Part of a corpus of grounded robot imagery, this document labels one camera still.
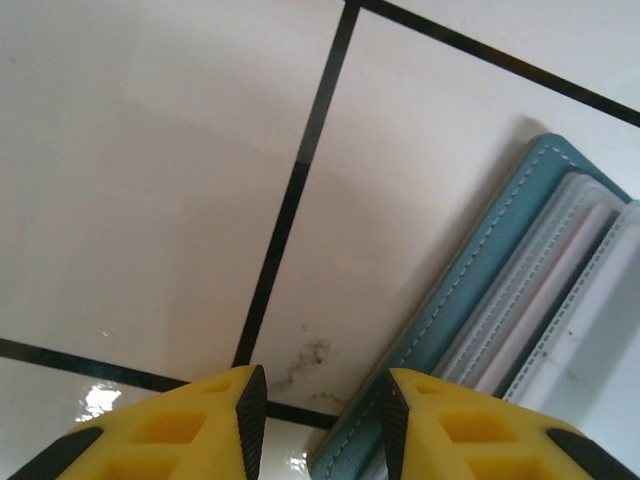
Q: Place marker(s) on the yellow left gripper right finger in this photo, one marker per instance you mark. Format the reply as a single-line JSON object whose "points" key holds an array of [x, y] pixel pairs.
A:
{"points": [[500, 440]]}

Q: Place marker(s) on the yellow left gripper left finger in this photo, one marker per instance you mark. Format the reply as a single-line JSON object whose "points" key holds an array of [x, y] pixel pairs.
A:
{"points": [[165, 440]]}

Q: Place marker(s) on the pale credit card dark stripe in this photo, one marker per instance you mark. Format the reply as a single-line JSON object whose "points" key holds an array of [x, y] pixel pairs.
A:
{"points": [[560, 300]]}

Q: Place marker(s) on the blue leather card holder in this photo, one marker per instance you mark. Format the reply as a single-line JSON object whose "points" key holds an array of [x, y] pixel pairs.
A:
{"points": [[480, 260]]}

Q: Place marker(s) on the white credit card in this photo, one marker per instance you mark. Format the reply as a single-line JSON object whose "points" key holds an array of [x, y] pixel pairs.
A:
{"points": [[605, 340]]}

